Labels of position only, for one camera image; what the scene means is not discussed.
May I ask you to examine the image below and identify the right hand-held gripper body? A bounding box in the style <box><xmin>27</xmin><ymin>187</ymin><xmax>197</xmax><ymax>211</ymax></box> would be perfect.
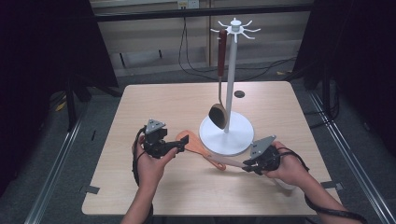
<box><xmin>249</xmin><ymin>134</ymin><xmax>282</xmax><ymax>175</ymax></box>

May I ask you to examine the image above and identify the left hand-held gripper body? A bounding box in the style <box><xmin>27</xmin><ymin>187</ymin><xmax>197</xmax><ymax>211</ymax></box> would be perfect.
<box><xmin>143</xmin><ymin>119</ymin><xmax>179</xmax><ymax>160</ymax></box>

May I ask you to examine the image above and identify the wooden spatula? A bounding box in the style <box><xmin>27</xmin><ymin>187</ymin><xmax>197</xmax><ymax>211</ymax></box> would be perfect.
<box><xmin>175</xmin><ymin>129</ymin><xmax>227</xmax><ymax>172</ymax></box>

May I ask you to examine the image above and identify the white utensil rack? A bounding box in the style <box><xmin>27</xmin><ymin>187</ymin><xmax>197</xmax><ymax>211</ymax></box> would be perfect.
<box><xmin>199</xmin><ymin>17</ymin><xmax>262</xmax><ymax>157</ymax></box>

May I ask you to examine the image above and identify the ladle with brown wooden handle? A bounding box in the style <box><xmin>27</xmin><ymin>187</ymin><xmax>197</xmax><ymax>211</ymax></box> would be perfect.
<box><xmin>207</xmin><ymin>28</ymin><xmax>229</xmax><ymax>131</ymax></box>

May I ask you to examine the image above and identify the person's left hand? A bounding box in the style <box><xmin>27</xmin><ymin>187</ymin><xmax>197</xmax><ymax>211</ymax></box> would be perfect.
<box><xmin>135</xmin><ymin>136</ymin><xmax>179</xmax><ymax>188</ymax></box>

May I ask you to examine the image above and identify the person's right hand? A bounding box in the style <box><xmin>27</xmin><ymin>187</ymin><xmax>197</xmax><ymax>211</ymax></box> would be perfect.
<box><xmin>264</xmin><ymin>142</ymin><xmax>309</xmax><ymax>186</ymax></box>

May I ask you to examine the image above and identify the grey tape piece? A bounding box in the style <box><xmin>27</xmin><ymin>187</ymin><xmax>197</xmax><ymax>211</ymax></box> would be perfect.
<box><xmin>320</xmin><ymin>180</ymin><xmax>346</xmax><ymax>191</ymax></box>
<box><xmin>78</xmin><ymin>184</ymin><xmax>101</xmax><ymax>195</ymax></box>

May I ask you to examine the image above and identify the black metal stand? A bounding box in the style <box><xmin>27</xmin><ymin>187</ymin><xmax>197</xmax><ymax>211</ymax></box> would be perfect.
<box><xmin>64</xmin><ymin>73</ymin><xmax>123</xmax><ymax>132</ymax></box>
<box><xmin>320</xmin><ymin>62</ymin><xmax>341</xmax><ymax>122</ymax></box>

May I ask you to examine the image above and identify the black horizontal metal bar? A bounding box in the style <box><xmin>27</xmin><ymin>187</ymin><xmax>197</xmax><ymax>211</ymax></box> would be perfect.
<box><xmin>94</xmin><ymin>3</ymin><xmax>314</xmax><ymax>22</ymax></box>

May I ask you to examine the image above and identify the black curtain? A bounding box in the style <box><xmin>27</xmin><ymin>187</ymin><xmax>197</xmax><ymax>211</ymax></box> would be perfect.
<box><xmin>292</xmin><ymin>0</ymin><xmax>396</xmax><ymax>157</ymax></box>
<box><xmin>0</xmin><ymin>0</ymin><xmax>120</xmax><ymax>197</ymax></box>

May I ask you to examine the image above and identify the left hand-held gripper cable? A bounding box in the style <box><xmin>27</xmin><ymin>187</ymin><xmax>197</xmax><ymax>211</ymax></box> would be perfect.
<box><xmin>132</xmin><ymin>125</ymin><xmax>155</xmax><ymax>224</ymax></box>

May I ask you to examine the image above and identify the black cable on floor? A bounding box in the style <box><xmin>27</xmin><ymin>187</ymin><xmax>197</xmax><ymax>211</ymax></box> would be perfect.
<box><xmin>177</xmin><ymin>16</ymin><xmax>297</xmax><ymax>82</ymax></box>

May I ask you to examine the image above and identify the metal floor rail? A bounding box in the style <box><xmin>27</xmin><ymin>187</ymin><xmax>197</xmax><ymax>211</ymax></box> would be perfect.
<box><xmin>23</xmin><ymin>115</ymin><xmax>86</xmax><ymax>224</ymax></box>
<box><xmin>307</xmin><ymin>91</ymin><xmax>396</xmax><ymax>224</ymax></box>

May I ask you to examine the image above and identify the white wall socket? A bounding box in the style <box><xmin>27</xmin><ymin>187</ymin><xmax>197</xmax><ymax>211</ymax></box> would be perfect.
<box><xmin>177</xmin><ymin>0</ymin><xmax>200</xmax><ymax>9</ymax></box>

